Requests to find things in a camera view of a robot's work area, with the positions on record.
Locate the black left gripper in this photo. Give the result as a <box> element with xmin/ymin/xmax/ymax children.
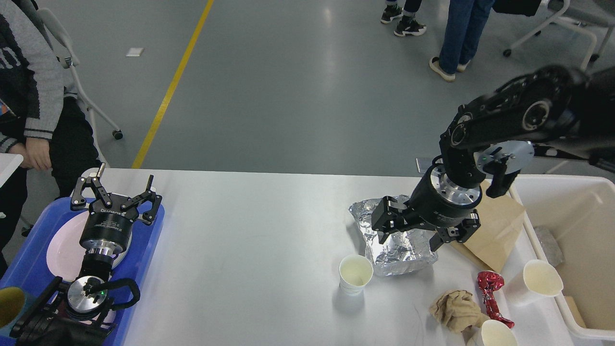
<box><xmin>70</xmin><ymin>162</ymin><xmax>162</xmax><ymax>254</ymax></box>

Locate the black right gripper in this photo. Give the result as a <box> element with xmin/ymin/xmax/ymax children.
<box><xmin>371</xmin><ymin>165</ymin><xmax>482</xmax><ymax>252</ymax></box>

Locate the pink plate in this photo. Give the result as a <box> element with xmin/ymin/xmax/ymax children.
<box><xmin>46</xmin><ymin>212</ymin><xmax>129</xmax><ymax>281</ymax></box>

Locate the white paper cup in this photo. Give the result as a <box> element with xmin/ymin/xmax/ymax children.
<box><xmin>339</xmin><ymin>254</ymin><xmax>374</xmax><ymax>296</ymax></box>

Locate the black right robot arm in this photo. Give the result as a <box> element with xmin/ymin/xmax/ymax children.
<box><xmin>371</xmin><ymin>65</ymin><xmax>615</xmax><ymax>252</ymax></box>

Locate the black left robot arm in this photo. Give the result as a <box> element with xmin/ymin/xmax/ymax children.
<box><xmin>1</xmin><ymin>166</ymin><xmax>164</xmax><ymax>346</ymax></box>

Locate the crumpled aluminium foil tray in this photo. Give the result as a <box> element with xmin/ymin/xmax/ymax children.
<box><xmin>348</xmin><ymin>198</ymin><xmax>438</xmax><ymax>277</ymax></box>

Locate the left metal floor plate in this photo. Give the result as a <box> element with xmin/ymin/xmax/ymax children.
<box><xmin>416</xmin><ymin>157</ymin><xmax>433</xmax><ymax>174</ymax></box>

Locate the brown paper bag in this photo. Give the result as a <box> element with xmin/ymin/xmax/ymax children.
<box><xmin>451</xmin><ymin>182</ymin><xmax>525</xmax><ymax>273</ymax></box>

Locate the red foil wrapper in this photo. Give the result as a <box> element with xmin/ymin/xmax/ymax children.
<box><xmin>477</xmin><ymin>270</ymin><xmax>515</xmax><ymax>329</ymax></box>

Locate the crumpled brown paper napkin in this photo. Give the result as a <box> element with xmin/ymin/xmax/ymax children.
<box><xmin>429</xmin><ymin>290</ymin><xmax>490</xmax><ymax>334</ymax></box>

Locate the seated person grey cardigan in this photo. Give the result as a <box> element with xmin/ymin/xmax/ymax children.
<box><xmin>0</xmin><ymin>0</ymin><xmax>101</xmax><ymax>279</ymax></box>

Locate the pink mug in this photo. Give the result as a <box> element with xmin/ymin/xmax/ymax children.
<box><xmin>103</xmin><ymin>309</ymin><xmax>117</xmax><ymax>326</ymax></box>

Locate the white cup bottom edge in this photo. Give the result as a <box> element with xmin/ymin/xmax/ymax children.
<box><xmin>466</xmin><ymin>320</ymin><xmax>518</xmax><ymax>346</ymax></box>

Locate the white plastic bin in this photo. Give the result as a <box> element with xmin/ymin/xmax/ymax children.
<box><xmin>510</xmin><ymin>174</ymin><xmax>615</xmax><ymax>345</ymax></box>

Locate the white paper on floor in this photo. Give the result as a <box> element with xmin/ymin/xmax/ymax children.
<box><xmin>125</xmin><ymin>47</ymin><xmax>145</xmax><ymax>57</ymax></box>

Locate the white chair left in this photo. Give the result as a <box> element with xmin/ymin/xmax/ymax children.
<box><xmin>37</xmin><ymin>7</ymin><xmax>123</xmax><ymax>167</ymax></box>

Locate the person in black trousers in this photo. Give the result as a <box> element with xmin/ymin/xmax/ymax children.
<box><xmin>380</xmin><ymin>0</ymin><xmax>427</xmax><ymax>37</ymax></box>

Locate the person in blue jeans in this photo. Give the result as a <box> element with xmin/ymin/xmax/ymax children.
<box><xmin>429</xmin><ymin>0</ymin><xmax>495</xmax><ymax>82</ymax></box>

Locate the white office chair right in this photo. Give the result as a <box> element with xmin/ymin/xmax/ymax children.
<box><xmin>494</xmin><ymin>0</ymin><xmax>614</xmax><ymax>71</ymax></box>

